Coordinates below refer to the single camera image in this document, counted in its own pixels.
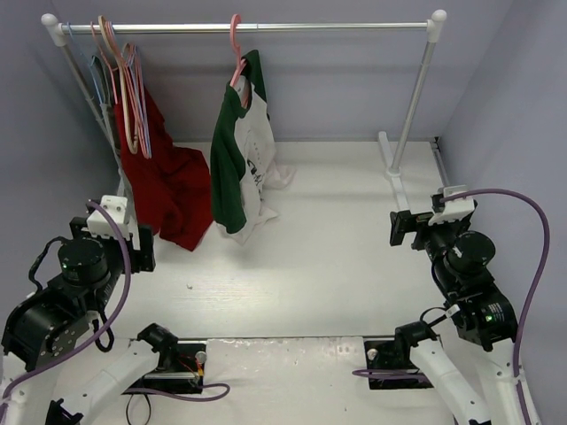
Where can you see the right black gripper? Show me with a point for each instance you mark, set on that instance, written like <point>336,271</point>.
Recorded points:
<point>400,227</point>

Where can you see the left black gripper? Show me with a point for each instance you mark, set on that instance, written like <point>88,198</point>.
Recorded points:
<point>144,249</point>

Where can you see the white green raglan t shirt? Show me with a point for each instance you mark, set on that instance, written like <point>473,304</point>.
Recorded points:
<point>243,159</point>

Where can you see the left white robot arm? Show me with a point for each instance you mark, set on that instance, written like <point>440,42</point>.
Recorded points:
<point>53,325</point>

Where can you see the red t shirt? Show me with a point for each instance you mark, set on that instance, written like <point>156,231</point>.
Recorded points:
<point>172,189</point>

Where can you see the beige wooden hanger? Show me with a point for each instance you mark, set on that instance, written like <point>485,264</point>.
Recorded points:
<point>106,31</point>

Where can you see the blue plastic hanger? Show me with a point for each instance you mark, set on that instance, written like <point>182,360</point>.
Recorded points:
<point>97,72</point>

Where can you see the white metal clothes rack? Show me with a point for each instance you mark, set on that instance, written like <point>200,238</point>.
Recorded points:
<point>234,186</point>

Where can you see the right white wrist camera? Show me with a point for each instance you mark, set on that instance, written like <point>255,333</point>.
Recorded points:
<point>453,210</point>

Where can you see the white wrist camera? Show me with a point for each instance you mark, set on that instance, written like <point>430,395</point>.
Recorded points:
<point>453,210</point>
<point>112,206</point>

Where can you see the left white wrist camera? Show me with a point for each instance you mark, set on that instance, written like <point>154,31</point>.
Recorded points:
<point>112,206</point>

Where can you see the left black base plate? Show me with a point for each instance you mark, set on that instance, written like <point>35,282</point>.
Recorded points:
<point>182,375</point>

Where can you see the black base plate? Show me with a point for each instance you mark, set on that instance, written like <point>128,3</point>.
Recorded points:
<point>182,375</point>
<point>381,354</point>

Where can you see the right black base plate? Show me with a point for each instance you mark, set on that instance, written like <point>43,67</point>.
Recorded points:
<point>381,354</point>

